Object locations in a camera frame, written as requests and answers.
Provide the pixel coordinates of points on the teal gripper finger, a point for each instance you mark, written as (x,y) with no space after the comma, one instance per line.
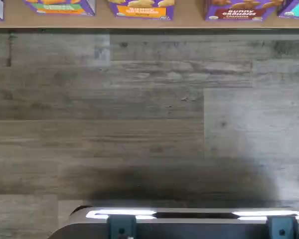
(281,229)
(120,227)

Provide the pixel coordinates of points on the purple box brown patch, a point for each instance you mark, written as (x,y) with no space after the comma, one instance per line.
(239,11)

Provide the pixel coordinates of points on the wooden shelf board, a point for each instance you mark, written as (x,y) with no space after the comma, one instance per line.
(149,24)

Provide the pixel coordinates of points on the purple box orange patch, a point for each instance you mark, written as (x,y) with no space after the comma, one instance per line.
(142,10)

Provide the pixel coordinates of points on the purple box teal patch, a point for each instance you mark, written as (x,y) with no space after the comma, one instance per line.
(296,10)

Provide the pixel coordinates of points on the purple box green patch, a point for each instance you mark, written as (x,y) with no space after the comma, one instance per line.
(59,7)

